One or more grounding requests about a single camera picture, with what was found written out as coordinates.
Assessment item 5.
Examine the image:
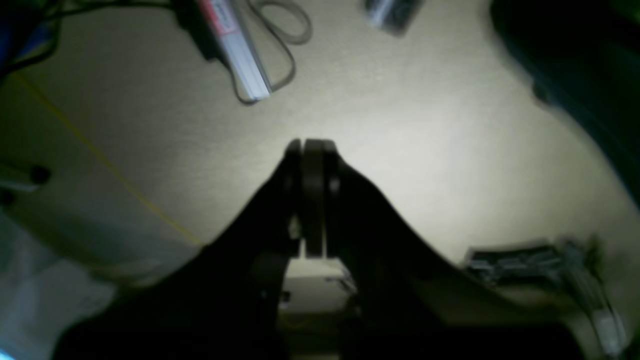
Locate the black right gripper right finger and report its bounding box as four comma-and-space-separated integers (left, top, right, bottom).
314, 139, 585, 360

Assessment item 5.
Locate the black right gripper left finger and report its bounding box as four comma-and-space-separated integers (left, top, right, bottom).
52, 139, 316, 360

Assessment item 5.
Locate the grey power adapter box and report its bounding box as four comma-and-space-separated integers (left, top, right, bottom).
169, 0, 222, 62

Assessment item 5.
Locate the silver aluminium extrusion rail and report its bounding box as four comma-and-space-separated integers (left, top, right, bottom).
196, 0, 272, 105

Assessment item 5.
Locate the yellow cable on floor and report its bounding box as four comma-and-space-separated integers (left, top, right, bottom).
12, 72, 206, 248

